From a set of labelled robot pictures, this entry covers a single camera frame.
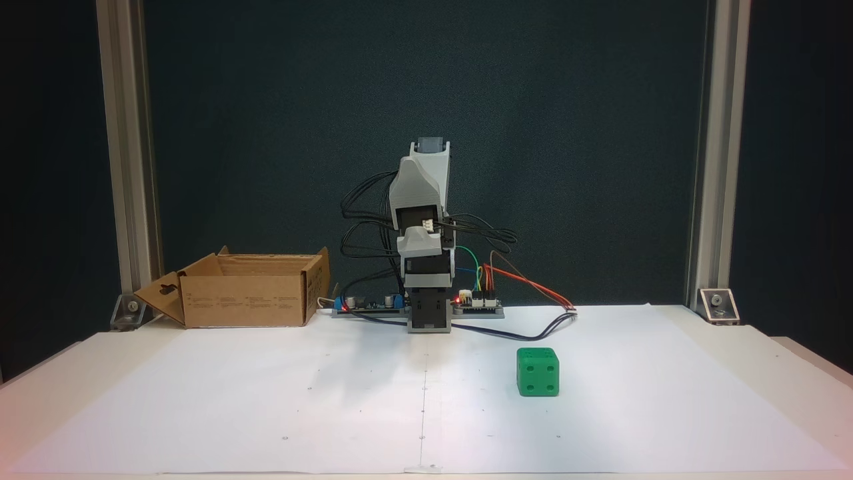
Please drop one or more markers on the grey fixed tapered gripper finger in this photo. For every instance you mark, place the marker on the grey fixed tapered gripper finger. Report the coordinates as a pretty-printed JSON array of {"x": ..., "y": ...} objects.
[{"x": 420, "y": 243}]

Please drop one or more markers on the green dice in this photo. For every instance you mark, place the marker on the green dice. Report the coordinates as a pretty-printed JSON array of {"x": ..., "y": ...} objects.
[{"x": 537, "y": 373}]

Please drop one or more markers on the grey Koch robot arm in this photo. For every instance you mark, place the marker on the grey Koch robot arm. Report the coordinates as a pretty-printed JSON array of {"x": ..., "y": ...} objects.
[{"x": 416, "y": 186}]

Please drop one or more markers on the blue power converter board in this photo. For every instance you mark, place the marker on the blue power converter board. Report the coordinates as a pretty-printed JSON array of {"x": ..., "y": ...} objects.
[{"x": 373, "y": 303}]

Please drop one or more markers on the grey board mounting plate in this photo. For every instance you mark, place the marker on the grey board mounting plate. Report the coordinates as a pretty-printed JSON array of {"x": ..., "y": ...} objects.
[{"x": 386, "y": 314}]

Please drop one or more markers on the small motor controller board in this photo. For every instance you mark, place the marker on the small motor controller board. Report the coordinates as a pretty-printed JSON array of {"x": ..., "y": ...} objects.
[{"x": 481, "y": 303}]

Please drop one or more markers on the brown cardboard box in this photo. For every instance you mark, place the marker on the brown cardboard box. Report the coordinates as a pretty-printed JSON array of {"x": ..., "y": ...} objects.
[{"x": 246, "y": 306}]

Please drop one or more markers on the metal corner bracket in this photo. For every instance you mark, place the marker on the metal corner bracket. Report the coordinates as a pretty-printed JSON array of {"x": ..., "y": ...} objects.
[
  {"x": 130, "y": 313},
  {"x": 720, "y": 306}
]

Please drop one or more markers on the aluminium frame post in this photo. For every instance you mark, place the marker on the aluminium frame post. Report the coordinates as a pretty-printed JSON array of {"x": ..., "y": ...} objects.
[
  {"x": 130, "y": 166},
  {"x": 718, "y": 166}
]

